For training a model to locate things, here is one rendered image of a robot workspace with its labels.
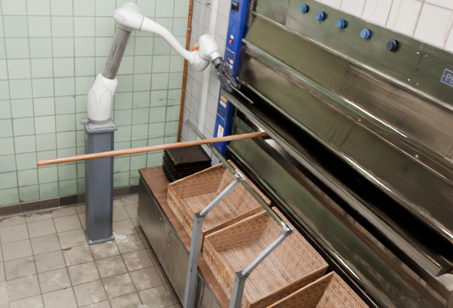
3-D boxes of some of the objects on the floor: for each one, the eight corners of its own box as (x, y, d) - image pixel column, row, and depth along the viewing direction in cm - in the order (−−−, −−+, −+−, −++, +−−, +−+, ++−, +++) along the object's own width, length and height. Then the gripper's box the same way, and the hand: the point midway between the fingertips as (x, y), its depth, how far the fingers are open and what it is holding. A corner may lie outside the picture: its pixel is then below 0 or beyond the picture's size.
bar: (176, 253, 362) (191, 118, 309) (259, 395, 266) (300, 235, 212) (138, 262, 348) (146, 122, 295) (211, 416, 251) (242, 250, 198)
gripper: (228, 51, 304) (245, 80, 298) (215, 69, 318) (230, 96, 311) (219, 52, 300) (236, 81, 293) (207, 69, 313) (222, 98, 306)
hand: (231, 85), depth 303 cm, fingers closed on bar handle, 5 cm apart
